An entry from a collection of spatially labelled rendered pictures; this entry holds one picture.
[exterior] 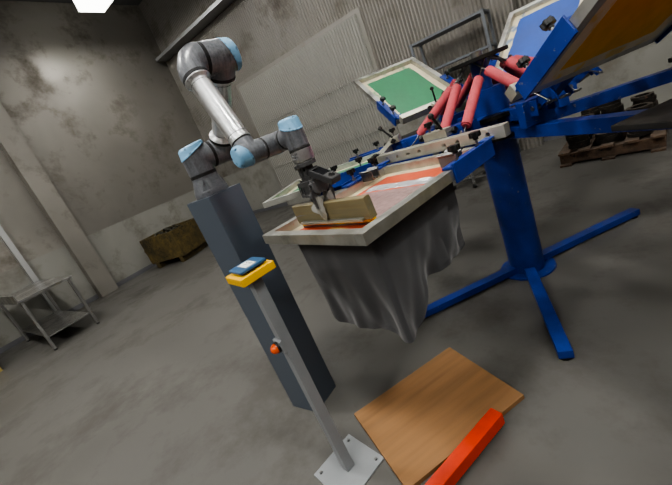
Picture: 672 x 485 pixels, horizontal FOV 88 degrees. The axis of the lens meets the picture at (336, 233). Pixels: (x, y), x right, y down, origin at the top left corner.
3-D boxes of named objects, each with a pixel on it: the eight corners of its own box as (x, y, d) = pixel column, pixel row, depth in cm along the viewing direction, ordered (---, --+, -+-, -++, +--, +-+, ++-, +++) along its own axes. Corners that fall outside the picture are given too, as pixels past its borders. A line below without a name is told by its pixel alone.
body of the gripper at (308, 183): (318, 192, 129) (305, 161, 126) (332, 188, 122) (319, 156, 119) (302, 200, 124) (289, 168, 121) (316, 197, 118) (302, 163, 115)
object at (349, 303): (413, 346, 117) (369, 232, 105) (330, 321, 152) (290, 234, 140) (418, 340, 119) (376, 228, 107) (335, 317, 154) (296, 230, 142)
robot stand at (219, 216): (293, 406, 189) (186, 204, 156) (312, 381, 203) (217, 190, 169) (317, 412, 178) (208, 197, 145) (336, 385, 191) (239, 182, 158)
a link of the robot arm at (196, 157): (186, 179, 155) (171, 150, 152) (213, 169, 163) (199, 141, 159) (194, 176, 146) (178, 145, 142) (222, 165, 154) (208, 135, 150)
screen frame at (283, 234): (367, 246, 95) (362, 233, 94) (265, 243, 140) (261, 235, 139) (492, 151, 139) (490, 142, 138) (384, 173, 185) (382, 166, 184)
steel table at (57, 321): (67, 318, 591) (37, 275, 567) (102, 321, 489) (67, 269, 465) (24, 342, 546) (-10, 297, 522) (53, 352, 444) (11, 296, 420)
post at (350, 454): (348, 507, 129) (233, 289, 102) (314, 476, 146) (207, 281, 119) (384, 458, 141) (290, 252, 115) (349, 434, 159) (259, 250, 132)
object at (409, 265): (416, 341, 118) (374, 229, 106) (407, 338, 121) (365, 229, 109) (478, 270, 144) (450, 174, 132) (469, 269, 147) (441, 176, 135)
